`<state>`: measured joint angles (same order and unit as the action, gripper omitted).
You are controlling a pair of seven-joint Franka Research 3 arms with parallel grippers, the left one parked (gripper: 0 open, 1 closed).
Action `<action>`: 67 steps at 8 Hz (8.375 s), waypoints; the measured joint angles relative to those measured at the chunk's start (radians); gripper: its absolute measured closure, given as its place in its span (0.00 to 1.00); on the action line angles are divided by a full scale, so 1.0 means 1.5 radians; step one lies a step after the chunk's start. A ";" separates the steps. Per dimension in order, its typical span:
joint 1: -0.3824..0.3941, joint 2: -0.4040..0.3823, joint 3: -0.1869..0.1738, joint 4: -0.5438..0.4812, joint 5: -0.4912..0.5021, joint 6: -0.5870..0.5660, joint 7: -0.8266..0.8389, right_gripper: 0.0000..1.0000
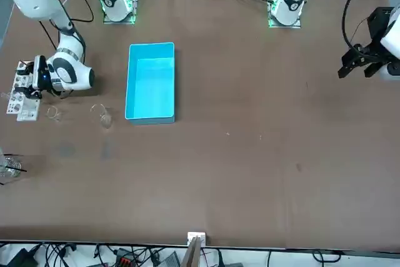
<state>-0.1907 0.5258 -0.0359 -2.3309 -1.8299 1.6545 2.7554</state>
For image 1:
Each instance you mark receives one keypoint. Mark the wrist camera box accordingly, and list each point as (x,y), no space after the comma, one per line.
(40,74)

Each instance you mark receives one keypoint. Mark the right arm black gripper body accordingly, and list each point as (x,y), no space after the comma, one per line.
(32,79)

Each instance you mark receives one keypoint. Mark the black power supply brick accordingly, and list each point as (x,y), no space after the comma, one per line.
(168,260)

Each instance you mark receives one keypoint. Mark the aluminium profile post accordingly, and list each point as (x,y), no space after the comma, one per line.
(192,254)

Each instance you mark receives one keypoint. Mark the blue plastic bin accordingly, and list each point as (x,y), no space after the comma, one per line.
(150,85)

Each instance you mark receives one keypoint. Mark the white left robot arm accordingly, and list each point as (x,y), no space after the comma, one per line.
(293,1)

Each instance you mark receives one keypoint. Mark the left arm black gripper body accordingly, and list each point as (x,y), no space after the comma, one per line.
(379,26)

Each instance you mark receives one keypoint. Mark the large glass beaker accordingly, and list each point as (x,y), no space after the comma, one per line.
(104,120)

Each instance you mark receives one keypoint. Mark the red and black device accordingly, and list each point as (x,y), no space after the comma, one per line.
(123,257)

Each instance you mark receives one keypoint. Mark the silver post foot bracket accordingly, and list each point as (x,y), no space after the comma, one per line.
(192,235)

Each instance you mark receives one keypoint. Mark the white test tube rack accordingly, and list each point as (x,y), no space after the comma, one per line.
(28,113)

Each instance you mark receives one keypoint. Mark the glass alcohol lamp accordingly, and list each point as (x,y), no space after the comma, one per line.
(9,170)

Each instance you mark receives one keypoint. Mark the small glass beaker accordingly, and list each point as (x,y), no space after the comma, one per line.
(56,116)

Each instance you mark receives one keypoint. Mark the clear glass test tube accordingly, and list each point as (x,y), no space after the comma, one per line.
(4,95)

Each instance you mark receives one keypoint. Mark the black power adapter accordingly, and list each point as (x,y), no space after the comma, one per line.
(19,257)

